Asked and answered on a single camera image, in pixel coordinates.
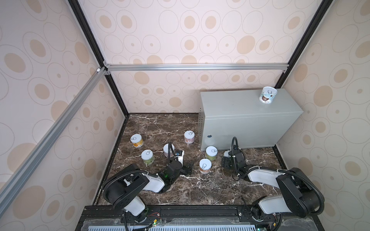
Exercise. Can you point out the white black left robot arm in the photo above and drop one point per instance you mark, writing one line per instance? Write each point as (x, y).
(122, 189)

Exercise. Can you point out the black frame post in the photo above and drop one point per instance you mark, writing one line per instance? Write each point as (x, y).
(307, 36)
(91, 39)

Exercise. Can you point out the black frame post right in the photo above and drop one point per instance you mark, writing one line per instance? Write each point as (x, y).
(307, 36)

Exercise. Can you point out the red label can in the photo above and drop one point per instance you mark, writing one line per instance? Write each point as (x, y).
(167, 151)

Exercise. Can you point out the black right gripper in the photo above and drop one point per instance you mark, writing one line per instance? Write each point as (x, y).
(225, 161)

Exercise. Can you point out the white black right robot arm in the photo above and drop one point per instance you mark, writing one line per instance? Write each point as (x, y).
(299, 195)

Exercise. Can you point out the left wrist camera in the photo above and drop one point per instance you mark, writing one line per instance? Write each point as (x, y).
(180, 155)

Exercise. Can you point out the grey metal cabinet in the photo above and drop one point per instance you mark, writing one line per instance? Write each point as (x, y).
(239, 113)

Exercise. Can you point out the horizontal aluminium rail back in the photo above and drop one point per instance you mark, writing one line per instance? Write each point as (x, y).
(191, 67)

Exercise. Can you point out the blue label can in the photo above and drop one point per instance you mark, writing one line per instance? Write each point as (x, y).
(267, 95)

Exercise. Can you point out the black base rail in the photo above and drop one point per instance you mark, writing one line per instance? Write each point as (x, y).
(192, 218)

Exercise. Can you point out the orange label can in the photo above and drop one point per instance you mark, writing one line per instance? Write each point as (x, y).
(205, 166)

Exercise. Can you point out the black frame post left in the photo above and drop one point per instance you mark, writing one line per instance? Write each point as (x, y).
(91, 39)

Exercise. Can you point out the pink label can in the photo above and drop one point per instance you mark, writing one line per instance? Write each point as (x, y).
(189, 137)

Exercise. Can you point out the light green label can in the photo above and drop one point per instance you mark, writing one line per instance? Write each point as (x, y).
(147, 156)

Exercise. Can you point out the diagonal aluminium rail left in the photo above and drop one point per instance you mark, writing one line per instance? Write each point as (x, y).
(27, 168)

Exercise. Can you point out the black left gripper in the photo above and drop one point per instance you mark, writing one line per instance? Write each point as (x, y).
(184, 172)

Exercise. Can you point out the yellow label can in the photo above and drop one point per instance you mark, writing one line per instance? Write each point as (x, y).
(137, 140)

